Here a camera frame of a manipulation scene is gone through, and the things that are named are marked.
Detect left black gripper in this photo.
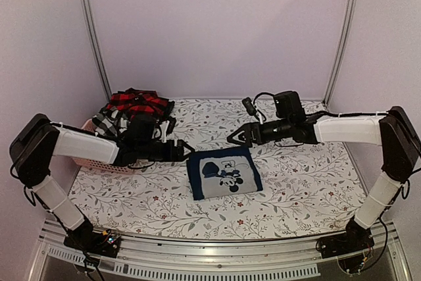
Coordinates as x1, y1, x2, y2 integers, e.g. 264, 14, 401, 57
137, 140, 196, 163

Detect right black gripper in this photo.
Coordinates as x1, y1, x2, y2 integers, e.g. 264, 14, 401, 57
229, 117, 293, 147

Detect navy blue t-shirt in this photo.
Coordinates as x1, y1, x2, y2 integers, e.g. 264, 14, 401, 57
186, 146, 263, 201

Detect black white checkered cloth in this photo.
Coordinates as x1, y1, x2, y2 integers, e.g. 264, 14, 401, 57
91, 108, 130, 138

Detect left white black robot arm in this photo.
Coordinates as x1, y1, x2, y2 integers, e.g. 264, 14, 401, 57
9, 113, 195, 258

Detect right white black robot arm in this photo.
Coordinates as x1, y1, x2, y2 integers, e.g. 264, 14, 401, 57
227, 91, 420, 258

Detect pink plastic laundry basket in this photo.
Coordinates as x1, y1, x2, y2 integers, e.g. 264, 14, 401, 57
74, 118, 137, 176

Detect red black plaid shirt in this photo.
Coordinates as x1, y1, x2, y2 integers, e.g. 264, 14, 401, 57
105, 88, 175, 122

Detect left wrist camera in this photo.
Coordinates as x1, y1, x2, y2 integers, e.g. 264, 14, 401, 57
160, 116, 176, 143

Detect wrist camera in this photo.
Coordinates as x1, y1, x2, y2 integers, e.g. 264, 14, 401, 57
241, 97, 266, 124
160, 116, 176, 143

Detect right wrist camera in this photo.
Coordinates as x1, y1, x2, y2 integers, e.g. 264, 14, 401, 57
241, 97, 266, 124

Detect right aluminium frame post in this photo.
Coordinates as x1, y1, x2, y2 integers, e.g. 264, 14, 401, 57
323, 0, 357, 107

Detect aluminium frame post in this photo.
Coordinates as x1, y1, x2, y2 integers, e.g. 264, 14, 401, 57
80, 0, 112, 100
323, 0, 357, 107

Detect front aluminium rail base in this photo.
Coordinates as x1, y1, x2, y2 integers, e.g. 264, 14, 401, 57
28, 220, 415, 280

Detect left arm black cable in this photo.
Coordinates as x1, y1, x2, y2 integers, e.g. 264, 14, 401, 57
9, 159, 37, 206

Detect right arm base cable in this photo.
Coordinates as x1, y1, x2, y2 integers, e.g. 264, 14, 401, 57
315, 218, 399, 275

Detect left aluminium frame post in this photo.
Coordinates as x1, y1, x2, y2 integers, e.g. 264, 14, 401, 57
80, 0, 112, 100

